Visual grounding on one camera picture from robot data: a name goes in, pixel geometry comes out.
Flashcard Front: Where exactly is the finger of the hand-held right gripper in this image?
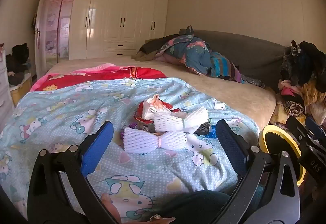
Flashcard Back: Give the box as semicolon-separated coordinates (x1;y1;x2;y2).
306;116;326;145
287;116;317;149

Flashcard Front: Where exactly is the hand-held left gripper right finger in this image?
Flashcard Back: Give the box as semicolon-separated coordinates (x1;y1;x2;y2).
216;119;301;224

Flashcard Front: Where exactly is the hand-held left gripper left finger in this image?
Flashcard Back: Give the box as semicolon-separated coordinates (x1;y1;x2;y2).
28;120;120;224

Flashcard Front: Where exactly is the yellow rimmed waste bin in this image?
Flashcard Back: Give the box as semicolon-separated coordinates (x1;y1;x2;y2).
258;124;307;186

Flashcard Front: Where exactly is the white foam fruit net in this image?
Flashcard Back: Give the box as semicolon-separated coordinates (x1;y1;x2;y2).
153;106;209;133
123;126;190;154

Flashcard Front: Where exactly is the purple foil wrapper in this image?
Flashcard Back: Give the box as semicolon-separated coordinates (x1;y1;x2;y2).
120;123;139;143

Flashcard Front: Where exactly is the dark crumpled wrapper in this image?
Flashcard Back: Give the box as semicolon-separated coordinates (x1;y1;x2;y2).
194;118;213;136

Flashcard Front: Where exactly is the light blue cat print blanket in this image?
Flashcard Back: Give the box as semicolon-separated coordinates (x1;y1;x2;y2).
0;77;260;224

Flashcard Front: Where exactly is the red plastic bag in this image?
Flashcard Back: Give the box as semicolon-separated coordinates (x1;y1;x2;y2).
134;101;153;125

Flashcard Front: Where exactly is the beige bed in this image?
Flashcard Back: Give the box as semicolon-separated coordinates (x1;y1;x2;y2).
47;57;277;135

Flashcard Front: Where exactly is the pile of mixed clothes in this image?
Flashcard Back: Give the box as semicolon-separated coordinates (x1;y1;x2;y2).
270;40;326;125

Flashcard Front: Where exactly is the grey patterned cloth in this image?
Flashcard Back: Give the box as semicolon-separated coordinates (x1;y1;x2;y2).
239;75;268;88

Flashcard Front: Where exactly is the crumpled white red packet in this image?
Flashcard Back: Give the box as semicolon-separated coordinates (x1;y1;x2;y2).
143;94;179;120

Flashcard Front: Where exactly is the red pink blanket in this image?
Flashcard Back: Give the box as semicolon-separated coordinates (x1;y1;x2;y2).
30;63;167;92

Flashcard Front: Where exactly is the person's dark trouser leg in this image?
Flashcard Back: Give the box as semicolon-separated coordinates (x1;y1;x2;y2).
158;190;231;224

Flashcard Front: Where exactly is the striped blue towel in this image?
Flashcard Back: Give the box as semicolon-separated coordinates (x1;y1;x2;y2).
210;52;245;83

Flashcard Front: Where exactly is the grey upholstered headboard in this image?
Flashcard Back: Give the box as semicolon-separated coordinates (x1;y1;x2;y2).
192;29;291;92

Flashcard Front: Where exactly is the cream plastic basket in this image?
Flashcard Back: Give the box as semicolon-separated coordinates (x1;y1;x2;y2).
10;73;33;106

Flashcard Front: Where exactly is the floral blue quilt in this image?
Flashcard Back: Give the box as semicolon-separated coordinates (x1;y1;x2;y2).
155;26;213;75

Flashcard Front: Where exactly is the dark olive cloth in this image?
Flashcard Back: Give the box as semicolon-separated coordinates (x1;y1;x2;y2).
131;38;169;61

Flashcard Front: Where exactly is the white dresser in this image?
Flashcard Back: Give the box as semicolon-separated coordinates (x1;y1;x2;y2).
0;47;16;117

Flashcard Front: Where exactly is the black plush toy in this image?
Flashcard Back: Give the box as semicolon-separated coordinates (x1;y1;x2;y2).
6;43;30;85

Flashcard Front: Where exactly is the white room door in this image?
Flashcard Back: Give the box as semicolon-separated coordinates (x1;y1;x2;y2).
34;0;49;79

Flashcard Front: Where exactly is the pink cat print glass door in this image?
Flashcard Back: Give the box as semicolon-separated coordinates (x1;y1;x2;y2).
46;0;74;61

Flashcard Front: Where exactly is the cream wardrobe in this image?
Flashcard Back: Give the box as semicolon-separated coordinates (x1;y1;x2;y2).
39;0;171;59

